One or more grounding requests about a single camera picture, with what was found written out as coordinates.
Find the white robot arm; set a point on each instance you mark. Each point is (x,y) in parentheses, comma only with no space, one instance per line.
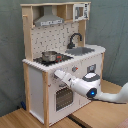
(89,86)

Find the wooden toy kitchen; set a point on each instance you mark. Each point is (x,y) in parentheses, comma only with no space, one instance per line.
(41,83)

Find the black stovetop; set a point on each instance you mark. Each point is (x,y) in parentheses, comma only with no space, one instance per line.
(59,58)

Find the right red stove knob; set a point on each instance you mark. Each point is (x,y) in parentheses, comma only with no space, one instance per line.
(74,69)

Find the small metal pot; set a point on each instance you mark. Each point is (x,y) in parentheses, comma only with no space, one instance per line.
(49,56)

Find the grey toy sink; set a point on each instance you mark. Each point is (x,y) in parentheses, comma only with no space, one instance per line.
(79,51)

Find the grey ice dispenser panel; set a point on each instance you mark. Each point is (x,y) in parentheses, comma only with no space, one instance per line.
(91,69)

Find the toy oven door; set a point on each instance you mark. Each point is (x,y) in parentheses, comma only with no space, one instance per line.
(64,98)

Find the grey range hood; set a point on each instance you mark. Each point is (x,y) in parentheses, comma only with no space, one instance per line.
(48,18)

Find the toy microwave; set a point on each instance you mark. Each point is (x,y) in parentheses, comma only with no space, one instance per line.
(80,11)

